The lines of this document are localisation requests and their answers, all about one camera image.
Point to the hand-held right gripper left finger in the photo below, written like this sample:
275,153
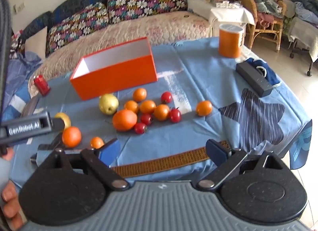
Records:
110,150

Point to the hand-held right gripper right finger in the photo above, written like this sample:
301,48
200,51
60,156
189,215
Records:
215,150

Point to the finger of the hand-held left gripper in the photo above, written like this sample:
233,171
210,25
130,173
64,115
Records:
58,124
46,150

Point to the yellow pear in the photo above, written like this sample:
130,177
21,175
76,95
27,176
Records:
108,103
62,115

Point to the small orange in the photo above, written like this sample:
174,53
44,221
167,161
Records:
161,112
139,94
97,142
147,106
204,108
131,106

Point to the medium orange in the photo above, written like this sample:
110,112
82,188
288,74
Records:
71,136

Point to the large orange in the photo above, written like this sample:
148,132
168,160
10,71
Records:
124,120

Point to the red cherry tomato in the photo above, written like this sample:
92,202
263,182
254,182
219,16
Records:
175,115
140,128
166,97
146,118

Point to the orange cardboard box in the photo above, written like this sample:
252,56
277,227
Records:
116,77

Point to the person's left hand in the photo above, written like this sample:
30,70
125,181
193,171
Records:
10,193

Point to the grey round lid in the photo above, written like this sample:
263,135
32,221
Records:
29,106

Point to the light blue star tablecloth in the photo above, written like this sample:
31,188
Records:
198,134

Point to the red can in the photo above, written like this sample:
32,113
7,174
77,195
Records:
41,85

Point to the crumpled blue sheet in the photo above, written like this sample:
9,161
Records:
22,69

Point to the long black box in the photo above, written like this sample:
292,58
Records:
253,79

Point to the plain white pillow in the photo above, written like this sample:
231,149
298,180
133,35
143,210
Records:
36,43

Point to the patterned cloth bundle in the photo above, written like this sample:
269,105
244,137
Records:
17,41

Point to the dark blue cloth bag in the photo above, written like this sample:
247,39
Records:
271,75

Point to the floral daisy cushion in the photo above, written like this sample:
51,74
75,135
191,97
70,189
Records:
77,28
146,2

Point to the dark blue back cushion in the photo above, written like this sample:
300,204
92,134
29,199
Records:
77,0
34,27

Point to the orange round canister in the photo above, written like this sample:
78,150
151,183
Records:
229,42

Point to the quilted pink floral sofa cover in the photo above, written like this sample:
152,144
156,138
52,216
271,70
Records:
149,27

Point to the rattan armchair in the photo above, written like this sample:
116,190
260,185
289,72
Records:
263,26

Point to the white cloth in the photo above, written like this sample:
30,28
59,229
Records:
231,15

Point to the white sofa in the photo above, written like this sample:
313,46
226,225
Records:
198,7

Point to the office chair with clothes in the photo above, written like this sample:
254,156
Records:
303,30

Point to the pile of clothes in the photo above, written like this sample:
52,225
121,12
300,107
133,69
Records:
265,0

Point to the white wall socket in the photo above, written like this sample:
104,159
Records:
19,7

